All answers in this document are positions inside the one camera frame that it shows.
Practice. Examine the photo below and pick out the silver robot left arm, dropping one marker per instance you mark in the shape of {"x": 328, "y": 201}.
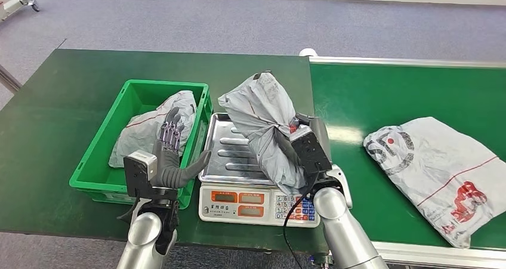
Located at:
{"x": 144, "y": 235}

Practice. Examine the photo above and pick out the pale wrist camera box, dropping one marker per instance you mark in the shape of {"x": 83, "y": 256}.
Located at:
{"x": 136, "y": 172}
{"x": 310, "y": 150}

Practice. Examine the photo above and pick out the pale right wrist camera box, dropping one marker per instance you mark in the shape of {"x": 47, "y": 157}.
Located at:
{"x": 310, "y": 150}

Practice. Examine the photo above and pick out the green plastic crate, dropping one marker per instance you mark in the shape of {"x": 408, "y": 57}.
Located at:
{"x": 99, "y": 148}

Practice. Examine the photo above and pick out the white cart leg with wheel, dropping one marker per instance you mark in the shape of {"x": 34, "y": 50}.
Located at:
{"x": 14, "y": 3}

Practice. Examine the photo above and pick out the white mailer package black print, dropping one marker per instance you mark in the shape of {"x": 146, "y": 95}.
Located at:
{"x": 435, "y": 168}

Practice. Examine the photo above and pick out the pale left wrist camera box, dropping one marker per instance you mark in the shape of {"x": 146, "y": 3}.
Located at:
{"x": 136, "y": 172}

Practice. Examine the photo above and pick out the grey metal bar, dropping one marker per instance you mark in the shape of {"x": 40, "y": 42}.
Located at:
{"x": 8, "y": 79}

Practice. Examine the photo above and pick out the white scale with steel tray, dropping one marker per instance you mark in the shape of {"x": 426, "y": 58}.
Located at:
{"x": 237, "y": 200}

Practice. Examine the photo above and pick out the crumpled grey mailer package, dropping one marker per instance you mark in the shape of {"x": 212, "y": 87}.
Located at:
{"x": 142, "y": 137}

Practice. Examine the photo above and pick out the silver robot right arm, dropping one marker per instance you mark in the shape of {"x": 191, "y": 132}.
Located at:
{"x": 344, "y": 227}

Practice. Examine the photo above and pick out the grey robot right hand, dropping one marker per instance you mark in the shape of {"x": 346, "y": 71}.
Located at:
{"x": 322, "y": 133}

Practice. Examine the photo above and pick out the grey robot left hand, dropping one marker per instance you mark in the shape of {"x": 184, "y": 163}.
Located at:
{"x": 170, "y": 168}

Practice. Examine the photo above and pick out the grey mailer package red print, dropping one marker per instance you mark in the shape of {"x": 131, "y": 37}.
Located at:
{"x": 261, "y": 113}

